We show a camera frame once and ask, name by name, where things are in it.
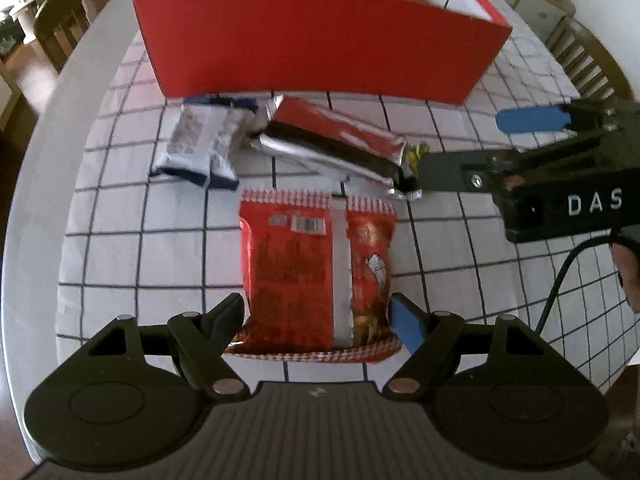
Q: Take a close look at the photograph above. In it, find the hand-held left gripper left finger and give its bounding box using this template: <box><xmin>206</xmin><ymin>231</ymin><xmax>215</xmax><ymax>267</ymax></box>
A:
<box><xmin>86</xmin><ymin>292</ymin><xmax>252</xmax><ymax>402</ymax></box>

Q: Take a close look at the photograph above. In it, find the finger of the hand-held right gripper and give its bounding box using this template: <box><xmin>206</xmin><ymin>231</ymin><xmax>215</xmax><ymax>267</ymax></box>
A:
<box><xmin>414</xmin><ymin>151</ymin><xmax>503</xmax><ymax>195</ymax></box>
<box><xmin>495</xmin><ymin>99</ymin><xmax>640</xmax><ymax>137</ymax></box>

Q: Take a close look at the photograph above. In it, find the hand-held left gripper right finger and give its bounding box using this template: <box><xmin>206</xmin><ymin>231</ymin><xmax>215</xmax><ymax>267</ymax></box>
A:
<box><xmin>381</xmin><ymin>292</ymin><xmax>552</xmax><ymax>402</ymax></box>

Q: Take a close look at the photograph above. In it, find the red snack bag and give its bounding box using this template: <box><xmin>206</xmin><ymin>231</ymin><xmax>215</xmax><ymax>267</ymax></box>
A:
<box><xmin>224</xmin><ymin>187</ymin><xmax>402</xmax><ymax>364</ymax></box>

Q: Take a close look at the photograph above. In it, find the silver and dark snack packet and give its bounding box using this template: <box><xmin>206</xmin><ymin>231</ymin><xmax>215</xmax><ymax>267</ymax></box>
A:
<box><xmin>250</xmin><ymin>130</ymin><xmax>425</xmax><ymax>202</ymax></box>

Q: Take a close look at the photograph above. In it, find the red cardboard box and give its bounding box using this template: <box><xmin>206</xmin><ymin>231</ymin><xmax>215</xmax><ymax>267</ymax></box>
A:
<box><xmin>132</xmin><ymin>0</ymin><xmax>514</xmax><ymax>107</ymax></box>

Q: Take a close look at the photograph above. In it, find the person's right hand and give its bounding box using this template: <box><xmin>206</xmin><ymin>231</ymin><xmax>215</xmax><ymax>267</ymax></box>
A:
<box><xmin>609</xmin><ymin>241</ymin><xmax>640</xmax><ymax>315</ymax></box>

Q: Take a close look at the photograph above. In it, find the small green yellow wrapper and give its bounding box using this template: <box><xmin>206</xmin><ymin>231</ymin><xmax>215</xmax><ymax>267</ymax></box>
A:
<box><xmin>406</xmin><ymin>141</ymin><xmax>432</xmax><ymax>177</ymax></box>

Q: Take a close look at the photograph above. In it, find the wooden chair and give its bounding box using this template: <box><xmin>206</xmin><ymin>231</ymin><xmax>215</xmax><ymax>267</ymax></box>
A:
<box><xmin>546</xmin><ymin>15</ymin><xmax>634</xmax><ymax>102</ymax></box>
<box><xmin>32</xmin><ymin>0</ymin><xmax>92</xmax><ymax>74</ymax></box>

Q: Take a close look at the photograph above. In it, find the white checked tablecloth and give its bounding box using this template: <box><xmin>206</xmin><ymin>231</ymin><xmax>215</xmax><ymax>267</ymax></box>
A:
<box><xmin>54</xmin><ymin>0</ymin><xmax>640</xmax><ymax>396</ymax></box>

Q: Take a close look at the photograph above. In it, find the red snack bar packet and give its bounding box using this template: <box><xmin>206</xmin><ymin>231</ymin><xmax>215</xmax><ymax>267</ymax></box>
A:
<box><xmin>256</xmin><ymin>95</ymin><xmax>408</xmax><ymax>171</ymax></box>

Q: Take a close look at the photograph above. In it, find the white and blue snack packet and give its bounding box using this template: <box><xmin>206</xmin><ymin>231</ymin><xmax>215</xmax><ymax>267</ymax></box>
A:
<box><xmin>148</xmin><ymin>95</ymin><xmax>261</xmax><ymax>192</ymax></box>

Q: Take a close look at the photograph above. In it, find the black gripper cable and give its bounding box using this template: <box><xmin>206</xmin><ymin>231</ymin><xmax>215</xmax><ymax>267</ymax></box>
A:
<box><xmin>536</xmin><ymin>232</ymin><xmax>617</xmax><ymax>334</ymax></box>

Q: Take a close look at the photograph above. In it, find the white pedestal stand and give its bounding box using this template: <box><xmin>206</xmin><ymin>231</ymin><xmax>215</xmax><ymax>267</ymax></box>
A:
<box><xmin>6</xmin><ymin>2</ymin><xmax>39</xmax><ymax>57</ymax></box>

